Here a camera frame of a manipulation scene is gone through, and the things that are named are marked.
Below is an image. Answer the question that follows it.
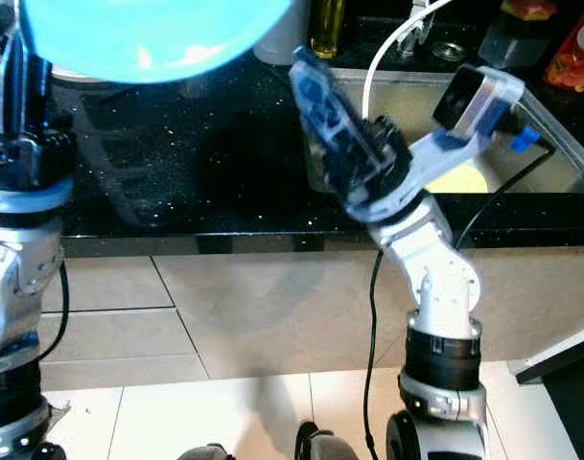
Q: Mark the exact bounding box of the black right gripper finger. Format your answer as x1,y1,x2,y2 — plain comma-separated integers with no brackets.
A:
290,45,331,147
309,65,395,180

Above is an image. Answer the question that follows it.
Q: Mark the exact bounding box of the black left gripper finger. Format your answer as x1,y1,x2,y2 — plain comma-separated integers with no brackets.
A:
31,53,56,139
0,0,35,145

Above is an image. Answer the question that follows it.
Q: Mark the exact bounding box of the light blue plate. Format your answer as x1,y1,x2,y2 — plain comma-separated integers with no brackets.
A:
21,0,294,85

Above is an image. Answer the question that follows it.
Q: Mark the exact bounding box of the grey canister with red logo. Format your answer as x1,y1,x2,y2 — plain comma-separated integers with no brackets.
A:
253,0,310,66

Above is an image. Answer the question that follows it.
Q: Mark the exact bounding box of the yellow plate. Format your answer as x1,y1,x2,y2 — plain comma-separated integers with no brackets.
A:
426,163,489,193

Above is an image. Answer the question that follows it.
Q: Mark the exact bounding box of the round metal sink cap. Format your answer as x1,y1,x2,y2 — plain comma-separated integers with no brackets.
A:
433,40,467,62

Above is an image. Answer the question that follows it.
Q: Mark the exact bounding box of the metal faucet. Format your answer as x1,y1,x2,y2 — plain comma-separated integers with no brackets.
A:
411,0,436,44

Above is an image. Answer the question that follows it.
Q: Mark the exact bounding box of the clear plastic sponge holder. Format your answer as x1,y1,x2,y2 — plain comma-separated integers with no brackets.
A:
479,14,556,70

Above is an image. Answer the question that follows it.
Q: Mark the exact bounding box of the stainless steel sink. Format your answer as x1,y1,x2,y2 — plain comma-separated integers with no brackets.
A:
306,67,584,193

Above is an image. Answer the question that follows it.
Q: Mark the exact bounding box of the red green sponge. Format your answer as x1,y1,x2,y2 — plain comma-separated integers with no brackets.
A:
502,0,556,22

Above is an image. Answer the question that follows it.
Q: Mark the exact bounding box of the orange printed pouch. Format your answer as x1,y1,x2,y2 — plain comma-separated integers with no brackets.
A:
543,0,584,93

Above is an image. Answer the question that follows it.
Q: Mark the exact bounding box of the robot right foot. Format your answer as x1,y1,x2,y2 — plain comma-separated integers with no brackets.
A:
296,422,360,460

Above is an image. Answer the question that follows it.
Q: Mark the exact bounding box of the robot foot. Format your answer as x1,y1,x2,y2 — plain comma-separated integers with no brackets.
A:
296,422,360,460
176,443,235,460

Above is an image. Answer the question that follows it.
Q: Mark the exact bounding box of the dark cabinet with white edge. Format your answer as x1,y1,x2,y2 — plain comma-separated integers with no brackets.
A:
507,335,584,460

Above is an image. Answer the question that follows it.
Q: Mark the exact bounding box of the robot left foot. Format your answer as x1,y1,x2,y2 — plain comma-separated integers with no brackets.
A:
176,443,235,460

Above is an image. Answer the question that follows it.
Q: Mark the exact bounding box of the white hose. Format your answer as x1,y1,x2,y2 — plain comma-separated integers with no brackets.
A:
362,0,460,121

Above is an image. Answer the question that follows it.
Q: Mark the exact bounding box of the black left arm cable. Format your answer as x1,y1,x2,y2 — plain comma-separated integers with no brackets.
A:
37,264,70,363

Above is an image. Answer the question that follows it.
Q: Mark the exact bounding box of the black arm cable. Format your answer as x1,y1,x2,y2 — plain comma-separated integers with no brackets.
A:
362,129,556,460
37,264,70,363

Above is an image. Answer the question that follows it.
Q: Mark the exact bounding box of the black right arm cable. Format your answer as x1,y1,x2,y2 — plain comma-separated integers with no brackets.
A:
362,129,556,460

